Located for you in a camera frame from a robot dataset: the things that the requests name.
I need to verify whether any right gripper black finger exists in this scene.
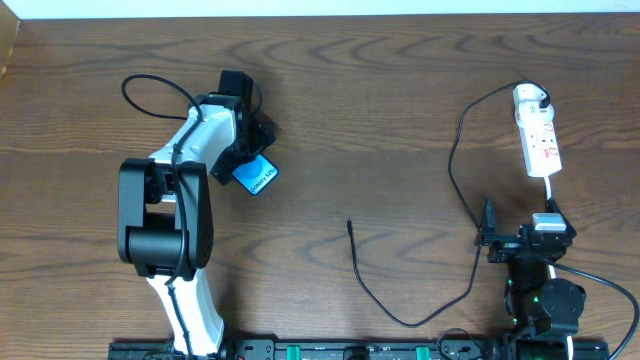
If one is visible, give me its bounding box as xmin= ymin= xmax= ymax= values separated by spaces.
xmin=474 ymin=196 xmax=498 ymax=246
xmin=545 ymin=198 xmax=562 ymax=214

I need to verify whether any blue Galaxy smartphone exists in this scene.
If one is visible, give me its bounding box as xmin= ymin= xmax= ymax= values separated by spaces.
xmin=232 ymin=154 xmax=279 ymax=196

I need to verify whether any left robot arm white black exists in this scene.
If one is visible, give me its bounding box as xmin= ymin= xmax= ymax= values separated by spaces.
xmin=117 ymin=70 xmax=279 ymax=359

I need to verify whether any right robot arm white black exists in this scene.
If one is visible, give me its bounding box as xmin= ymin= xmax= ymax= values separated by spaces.
xmin=474 ymin=197 xmax=586 ymax=359

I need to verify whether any white charger adapter plug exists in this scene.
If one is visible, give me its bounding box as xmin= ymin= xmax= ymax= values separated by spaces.
xmin=512 ymin=82 xmax=551 ymax=109

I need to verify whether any white power strip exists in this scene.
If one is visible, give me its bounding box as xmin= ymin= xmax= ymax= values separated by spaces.
xmin=515 ymin=101 xmax=562 ymax=178

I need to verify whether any black charger cable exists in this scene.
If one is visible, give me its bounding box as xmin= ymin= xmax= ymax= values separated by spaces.
xmin=346 ymin=79 xmax=552 ymax=329

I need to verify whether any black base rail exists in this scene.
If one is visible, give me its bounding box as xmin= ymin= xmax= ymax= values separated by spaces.
xmin=107 ymin=339 xmax=609 ymax=360

